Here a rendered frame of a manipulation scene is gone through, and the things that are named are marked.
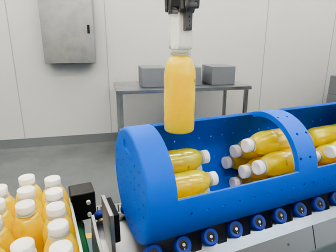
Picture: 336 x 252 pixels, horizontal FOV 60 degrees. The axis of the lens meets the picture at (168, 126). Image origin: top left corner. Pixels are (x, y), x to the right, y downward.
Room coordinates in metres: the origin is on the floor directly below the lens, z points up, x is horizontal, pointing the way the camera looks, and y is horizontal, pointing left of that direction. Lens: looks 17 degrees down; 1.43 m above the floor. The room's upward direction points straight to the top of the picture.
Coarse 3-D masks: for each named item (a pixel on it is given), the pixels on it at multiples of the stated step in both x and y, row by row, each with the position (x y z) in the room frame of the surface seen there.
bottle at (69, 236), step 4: (68, 232) 0.48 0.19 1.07; (48, 236) 0.47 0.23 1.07; (64, 236) 0.47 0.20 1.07; (68, 236) 0.48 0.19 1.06; (72, 236) 0.49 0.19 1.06; (48, 240) 0.47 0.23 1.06; (52, 240) 0.46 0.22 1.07; (56, 240) 0.46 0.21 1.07; (72, 240) 0.48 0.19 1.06; (76, 240) 0.50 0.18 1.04; (44, 244) 0.47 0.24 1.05; (48, 244) 0.46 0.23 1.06; (72, 244) 0.48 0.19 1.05; (76, 244) 0.49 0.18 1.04; (44, 248) 0.47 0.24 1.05; (48, 248) 0.46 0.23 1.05; (76, 248) 0.48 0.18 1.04
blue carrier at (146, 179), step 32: (128, 128) 0.65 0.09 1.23; (160, 128) 0.77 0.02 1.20; (224, 128) 0.89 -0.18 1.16; (256, 128) 0.95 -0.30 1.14; (288, 128) 0.73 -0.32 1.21; (128, 160) 0.63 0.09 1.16; (160, 160) 0.56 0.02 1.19; (128, 192) 0.64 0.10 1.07; (160, 192) 0.53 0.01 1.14; (224, 192) 0.58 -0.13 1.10; (256, 192) 0.62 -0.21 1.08; (288, 192) 0.67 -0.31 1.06; (320, 192) 0.74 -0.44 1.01; (128, 224) 0.66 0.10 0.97; (160, 224) 0.52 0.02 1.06; (192, 224) 0.56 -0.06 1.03
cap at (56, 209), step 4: (48, 204) 0.55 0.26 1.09; (52, 204) 0.55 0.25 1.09; (56, 204) 0.55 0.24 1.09; (60, 204) 0.55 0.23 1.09; (64, 204) 0.55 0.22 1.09; (48, 208) 0.54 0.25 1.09; (52, 208) 0.54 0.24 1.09; (56, 208) 0.54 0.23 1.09; (60, 208) 0.54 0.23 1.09; (64, 208) 0.55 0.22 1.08; (48, 212) 0.53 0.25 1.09; (52, 212) 0.53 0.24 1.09; (56, 212) 0.53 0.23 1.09; (60, 212) 0.54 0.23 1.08; (64, 212) 0.55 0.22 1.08; (48, 216) 0.53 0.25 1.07; (52, 216) 0.53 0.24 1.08; (56, 216) 0.53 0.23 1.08
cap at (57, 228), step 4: (52, 220) 0.49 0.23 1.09; (56, 220) 0.49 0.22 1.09; (60, 220) 0.49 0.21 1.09; (64, 220) 0.49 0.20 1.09; (48, 224) 0.48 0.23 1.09; (52, 224) 0.48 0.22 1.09; (56, 224) 0.48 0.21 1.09; (60, 224) 0.48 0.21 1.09; (64, 224) 0.48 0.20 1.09; (68, 224) 0.49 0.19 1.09; (48, 228) 0.47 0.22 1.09; (52, 228) 0.47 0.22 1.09; (56, 228) 0.47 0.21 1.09; (60, 228) 0.47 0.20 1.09; (64, 228) 0.47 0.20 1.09; (68, 228) 0.49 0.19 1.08; (48, 232) 0.47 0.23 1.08; (52, 232) 0.47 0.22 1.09; (56, 232) 0.47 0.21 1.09; (60, 232) 0.47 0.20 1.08; (64, 232) 0.47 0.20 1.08; (52, 236) 0.47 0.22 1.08; (56, 236) 0.47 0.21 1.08; (60, 236) 0.47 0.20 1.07
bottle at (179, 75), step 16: (176, 64) 0.60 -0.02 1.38; (192, 64) 0.62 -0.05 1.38; (176, 80) 0.60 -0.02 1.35; (192, 80) 0.61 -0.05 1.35; (176, 96) 0.60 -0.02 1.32; (192, 96) 0.61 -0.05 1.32; (176, 112) 0.60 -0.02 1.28; (192, 112) 0.61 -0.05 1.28; (176, 128) 0.60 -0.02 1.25; (192, 128) 0.61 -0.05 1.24
